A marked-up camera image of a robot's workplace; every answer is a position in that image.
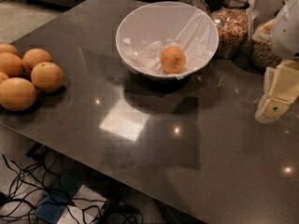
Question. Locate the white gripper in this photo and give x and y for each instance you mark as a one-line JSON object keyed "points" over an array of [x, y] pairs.
{"points": [[287, 32]]}

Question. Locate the white bowl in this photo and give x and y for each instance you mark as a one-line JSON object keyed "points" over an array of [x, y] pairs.
{"points": [[149, 25]]}

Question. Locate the white paper towel in bowl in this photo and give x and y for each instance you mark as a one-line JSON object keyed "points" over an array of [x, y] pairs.
{"points": [[193, 44]]}

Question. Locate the glass jar with cereal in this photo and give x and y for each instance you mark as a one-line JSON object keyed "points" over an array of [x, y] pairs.
{"points": [[261, 55]]}

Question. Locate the glass jar with nuts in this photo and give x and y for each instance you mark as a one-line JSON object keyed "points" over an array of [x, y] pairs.
{"points": [[232, 23]]}

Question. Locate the orange back middle of pile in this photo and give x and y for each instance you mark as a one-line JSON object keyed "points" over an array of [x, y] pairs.
{"points": [[32, 57]]}

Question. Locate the blue box on floor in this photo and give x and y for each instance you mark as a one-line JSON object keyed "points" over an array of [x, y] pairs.
{"points": [[58, 199]]}

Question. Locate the orange front left large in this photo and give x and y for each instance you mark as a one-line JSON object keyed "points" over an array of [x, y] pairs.
{"points": [[17, 94]]}

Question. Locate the orange back left of pile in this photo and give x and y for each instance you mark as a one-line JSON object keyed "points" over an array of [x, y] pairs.
{"points": [[4, 47]]}

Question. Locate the small orange at left edge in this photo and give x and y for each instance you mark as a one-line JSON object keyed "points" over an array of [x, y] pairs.
{"points": [[3, 77]]}

